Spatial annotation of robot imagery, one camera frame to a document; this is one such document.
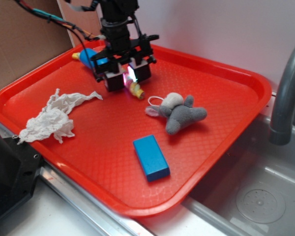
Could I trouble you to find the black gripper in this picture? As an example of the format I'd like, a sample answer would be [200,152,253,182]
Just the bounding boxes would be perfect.
[91,34,159,92]

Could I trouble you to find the multicolored braided rope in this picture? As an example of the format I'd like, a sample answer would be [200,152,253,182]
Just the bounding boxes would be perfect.
[72,52,146,100]

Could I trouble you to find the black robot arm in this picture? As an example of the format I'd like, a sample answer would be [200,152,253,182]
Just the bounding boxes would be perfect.
[91,0,159,92]

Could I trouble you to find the blue plastic toy bottle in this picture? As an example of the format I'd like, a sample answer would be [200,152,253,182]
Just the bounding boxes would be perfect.
[79,48,108,70]

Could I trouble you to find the grey plush elephant toy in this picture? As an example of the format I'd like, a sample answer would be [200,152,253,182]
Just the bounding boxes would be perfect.
[145,92,207,135]

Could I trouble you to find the crumpled white paper towel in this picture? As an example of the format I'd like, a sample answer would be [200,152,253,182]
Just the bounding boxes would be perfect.
[18,88,103,145]

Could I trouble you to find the red plastic tray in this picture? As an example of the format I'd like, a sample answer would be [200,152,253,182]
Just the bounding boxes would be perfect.
[0,45,272,218]

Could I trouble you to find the blue wooden block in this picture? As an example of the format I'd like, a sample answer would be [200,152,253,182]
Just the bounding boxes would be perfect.
[133,135,171,182]

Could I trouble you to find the brown cardboard panel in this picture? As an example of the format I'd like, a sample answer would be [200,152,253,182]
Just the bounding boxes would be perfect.
[0,0,104,95]

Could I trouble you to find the grey faucet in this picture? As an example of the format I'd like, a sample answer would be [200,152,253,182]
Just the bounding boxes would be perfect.
[268,48,295,146]

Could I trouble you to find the grey sink basin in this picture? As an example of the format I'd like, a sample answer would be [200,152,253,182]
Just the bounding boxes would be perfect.
[183,116,295,236]

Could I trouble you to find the sink drain cover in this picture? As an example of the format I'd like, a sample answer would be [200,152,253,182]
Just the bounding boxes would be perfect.
[236,187,286,224]

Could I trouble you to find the multicolored cable bundle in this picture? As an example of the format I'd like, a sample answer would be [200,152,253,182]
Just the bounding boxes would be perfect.
[13,0,106,62]

